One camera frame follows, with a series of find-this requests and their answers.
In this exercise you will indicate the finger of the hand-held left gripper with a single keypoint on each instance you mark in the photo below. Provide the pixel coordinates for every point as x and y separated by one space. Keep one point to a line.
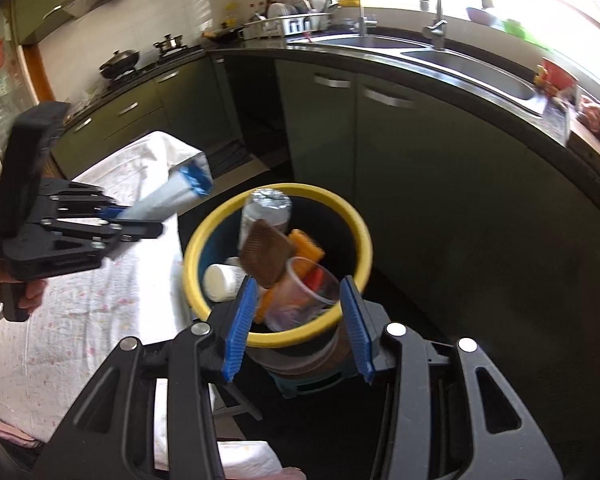
80 200
130 230

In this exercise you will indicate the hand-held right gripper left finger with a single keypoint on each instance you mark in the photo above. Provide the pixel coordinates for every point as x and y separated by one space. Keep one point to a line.
237 330

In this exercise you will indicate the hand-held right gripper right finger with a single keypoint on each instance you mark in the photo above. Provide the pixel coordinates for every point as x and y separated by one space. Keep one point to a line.
355 330

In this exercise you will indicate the silver toothpaste tube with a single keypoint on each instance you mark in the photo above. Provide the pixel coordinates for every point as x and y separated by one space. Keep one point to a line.
165 195

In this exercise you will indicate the white supplement bottle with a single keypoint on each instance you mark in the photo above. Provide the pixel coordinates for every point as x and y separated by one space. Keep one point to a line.
220 280

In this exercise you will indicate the clear plastic cup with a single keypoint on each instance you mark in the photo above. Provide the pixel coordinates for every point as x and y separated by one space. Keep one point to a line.
300 290

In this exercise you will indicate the brown ridged lid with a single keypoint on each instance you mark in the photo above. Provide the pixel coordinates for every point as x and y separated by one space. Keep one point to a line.
265 255

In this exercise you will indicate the orange scrubbing sponge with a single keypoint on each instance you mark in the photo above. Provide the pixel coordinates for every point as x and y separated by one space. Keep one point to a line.
307 245

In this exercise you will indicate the clear plastic water bottle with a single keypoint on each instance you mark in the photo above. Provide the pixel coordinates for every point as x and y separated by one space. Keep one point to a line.
265 205

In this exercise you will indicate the yellow-rimmed dark bin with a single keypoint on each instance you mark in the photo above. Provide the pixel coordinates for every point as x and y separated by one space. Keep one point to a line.
330 200

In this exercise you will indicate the person's left hand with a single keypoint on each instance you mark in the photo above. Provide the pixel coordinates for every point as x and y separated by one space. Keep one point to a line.
32 294

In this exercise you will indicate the teal plastic stool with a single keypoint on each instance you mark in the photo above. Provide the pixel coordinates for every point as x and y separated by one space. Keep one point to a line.
315 385

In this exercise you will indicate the white dotted tablecloth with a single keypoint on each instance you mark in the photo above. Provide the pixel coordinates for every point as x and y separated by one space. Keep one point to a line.
105 310

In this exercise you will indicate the dark floor mat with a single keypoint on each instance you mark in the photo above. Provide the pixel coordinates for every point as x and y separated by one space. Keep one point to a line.
230 157

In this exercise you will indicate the white folded cloth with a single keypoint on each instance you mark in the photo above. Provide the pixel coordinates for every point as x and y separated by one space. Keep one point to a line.
245 457

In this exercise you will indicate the black wok with lid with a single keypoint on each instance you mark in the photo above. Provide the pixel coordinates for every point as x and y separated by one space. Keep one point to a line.
119 62

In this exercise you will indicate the green upper cabinets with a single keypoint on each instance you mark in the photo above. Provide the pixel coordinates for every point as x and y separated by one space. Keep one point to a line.
40 5

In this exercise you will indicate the black gas stove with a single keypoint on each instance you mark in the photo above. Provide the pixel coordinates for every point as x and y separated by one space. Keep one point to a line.
180 55

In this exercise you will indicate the small steel pot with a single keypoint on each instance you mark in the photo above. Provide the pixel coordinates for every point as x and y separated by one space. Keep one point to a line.
169 45

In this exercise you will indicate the green base cabinets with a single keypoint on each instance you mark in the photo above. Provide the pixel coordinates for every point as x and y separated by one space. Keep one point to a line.
430 160

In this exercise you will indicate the black frying pan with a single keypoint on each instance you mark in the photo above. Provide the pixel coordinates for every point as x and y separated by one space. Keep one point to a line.
222 35

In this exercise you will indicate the white dish rack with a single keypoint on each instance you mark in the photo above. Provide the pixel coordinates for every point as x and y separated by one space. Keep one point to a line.
290 22

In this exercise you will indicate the black kitchen countertop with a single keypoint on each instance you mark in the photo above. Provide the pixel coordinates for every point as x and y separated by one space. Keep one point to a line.
570 145

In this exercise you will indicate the steel kitchen sink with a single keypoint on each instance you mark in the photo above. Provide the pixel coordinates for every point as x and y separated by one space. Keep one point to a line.
480 72

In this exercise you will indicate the small chrome faucet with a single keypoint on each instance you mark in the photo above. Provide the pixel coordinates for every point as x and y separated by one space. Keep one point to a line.
369 22

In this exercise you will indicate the tall chrome faucet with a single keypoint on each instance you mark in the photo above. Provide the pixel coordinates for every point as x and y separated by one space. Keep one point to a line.
436 30

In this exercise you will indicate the red bowl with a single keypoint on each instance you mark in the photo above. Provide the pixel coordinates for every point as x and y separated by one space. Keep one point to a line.
557 75

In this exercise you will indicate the blue bowl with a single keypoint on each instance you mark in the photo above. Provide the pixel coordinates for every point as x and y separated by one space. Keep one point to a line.
480 16

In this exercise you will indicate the green plastic item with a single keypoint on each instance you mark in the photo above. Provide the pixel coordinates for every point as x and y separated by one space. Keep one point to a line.
517 29

